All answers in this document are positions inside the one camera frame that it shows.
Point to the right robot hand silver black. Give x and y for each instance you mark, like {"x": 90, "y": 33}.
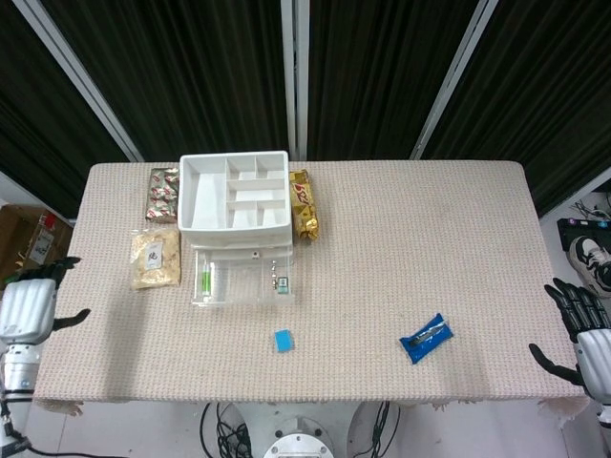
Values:
{"x": 596, "y": 360}

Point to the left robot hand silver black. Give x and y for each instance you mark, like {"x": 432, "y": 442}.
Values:
{"x": 26, "y": 310}

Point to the transparent plastic drawer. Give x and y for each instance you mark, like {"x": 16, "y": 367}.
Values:
{"x": 238, "y": 281}

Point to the blue sticky note pad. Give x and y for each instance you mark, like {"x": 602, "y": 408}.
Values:
{"x": 283, "y": 340}

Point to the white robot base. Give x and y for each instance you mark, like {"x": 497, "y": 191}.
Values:
{"x": 298, "y": 439}

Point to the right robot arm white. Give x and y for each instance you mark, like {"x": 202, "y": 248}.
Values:
{"x": 605, "y": 410}

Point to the white plastic drawer organizer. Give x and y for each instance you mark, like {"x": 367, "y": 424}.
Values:
{"x": 205, "y": 200}

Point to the brown cardboard box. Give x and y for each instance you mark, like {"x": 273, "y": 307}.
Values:
{"x": 24, "y": 238}

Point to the white black sneaker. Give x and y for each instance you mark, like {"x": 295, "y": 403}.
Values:
{"x": 589, "y": 260}

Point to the black electronic device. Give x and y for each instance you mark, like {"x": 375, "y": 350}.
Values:
{"x": 568, "y": 228}

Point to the beige snack bag with label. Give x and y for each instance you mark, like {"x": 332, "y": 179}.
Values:
{"x": 156, "y": 267}

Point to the blue snack packet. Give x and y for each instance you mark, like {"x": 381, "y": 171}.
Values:
{"x": 425, "y": 339}

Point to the red silver candy packet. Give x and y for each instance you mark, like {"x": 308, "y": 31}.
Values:
{"x": 161, "y": 195}

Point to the green tube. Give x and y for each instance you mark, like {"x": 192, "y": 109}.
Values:
{"x": 206, "y": 281}

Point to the beige woven tablecloth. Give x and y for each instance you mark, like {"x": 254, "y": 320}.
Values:
{"x": 382, "y": 267}

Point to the row of silver clips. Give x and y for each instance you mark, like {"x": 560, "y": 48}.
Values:
{"x": 274, "y": 276}

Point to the small green card box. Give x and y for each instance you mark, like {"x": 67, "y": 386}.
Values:
{"x": 284, "y": 284}

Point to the gold snack packet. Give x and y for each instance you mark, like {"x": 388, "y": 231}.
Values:
{"x": 305, "y": 205}

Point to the white frame post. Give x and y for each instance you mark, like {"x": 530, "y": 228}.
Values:
{"x": 76, "y": 78}
{"x": 295, "y": 76}
{"x": 453, "y": 78}

